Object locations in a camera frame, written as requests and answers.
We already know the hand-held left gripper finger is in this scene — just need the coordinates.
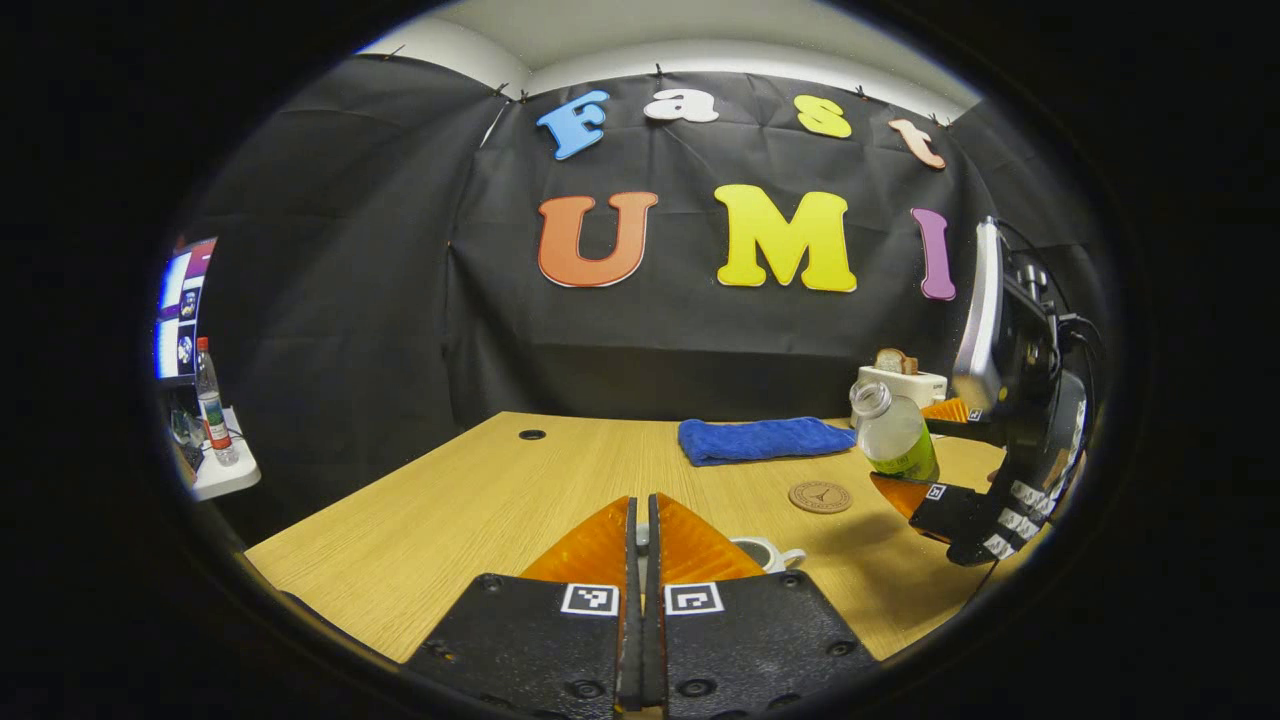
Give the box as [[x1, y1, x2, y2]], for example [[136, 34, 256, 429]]
[[400, 495, 644, 720], [646, 493, 881, 720]]

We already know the green label water bottle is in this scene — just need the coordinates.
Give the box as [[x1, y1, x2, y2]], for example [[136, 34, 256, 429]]
[[849, 380, 941, 483]]

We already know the round brown coaster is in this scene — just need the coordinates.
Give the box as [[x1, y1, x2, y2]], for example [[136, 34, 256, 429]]
[[788, 481, 854, 515]]

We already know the white teacup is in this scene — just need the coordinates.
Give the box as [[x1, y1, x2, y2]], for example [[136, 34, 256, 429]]
[[730, 537, 807, 574]]

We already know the red cap plastic bottle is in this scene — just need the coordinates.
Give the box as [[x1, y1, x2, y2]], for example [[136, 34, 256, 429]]
[[194, 336, 241, 467]]

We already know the white toaster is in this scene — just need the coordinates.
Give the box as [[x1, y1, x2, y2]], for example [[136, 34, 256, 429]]
[[857, 365, 949, 409]]

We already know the blue towel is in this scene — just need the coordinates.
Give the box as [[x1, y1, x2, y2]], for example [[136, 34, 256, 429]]
[[677, 416, 858, 468]]

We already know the black backdrop cloth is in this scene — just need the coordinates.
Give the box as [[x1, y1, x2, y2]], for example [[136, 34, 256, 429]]
[[165, 55, 1116, 546]]

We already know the computer monitor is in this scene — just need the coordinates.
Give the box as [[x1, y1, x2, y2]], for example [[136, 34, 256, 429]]
[[155, 236, 219, 386]]

